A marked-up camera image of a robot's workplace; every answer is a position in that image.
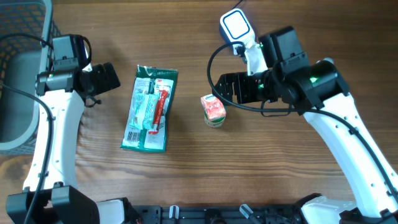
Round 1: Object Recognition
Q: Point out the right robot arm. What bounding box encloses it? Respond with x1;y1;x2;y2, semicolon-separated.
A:
211;26;397;223

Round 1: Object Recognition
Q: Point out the green 3M gloves package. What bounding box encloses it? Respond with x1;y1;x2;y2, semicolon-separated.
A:
121;65;178;153

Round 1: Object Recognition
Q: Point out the grey plastic mesh basket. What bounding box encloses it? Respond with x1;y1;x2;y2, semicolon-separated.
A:
1;0;60;155

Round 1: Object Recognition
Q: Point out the black left camera cable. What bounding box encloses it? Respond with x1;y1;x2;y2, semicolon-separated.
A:
0;32;55;224

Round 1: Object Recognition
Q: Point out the white barcode scanner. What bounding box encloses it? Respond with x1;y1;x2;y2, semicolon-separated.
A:
220;8;255;57

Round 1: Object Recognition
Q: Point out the green white can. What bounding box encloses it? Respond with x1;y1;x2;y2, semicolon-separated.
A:
204;111;226;128

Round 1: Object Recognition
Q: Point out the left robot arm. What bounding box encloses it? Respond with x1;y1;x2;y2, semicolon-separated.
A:
6;34;142;223

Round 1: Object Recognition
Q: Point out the black right camera cable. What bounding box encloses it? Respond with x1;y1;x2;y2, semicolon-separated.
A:
206;41;398;203

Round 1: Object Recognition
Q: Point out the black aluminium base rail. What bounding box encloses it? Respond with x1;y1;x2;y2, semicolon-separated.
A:
127;203;304;224

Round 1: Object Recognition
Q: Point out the black camera cable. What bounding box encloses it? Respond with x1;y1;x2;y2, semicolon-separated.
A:
206;41;398;203
0;32;55;224

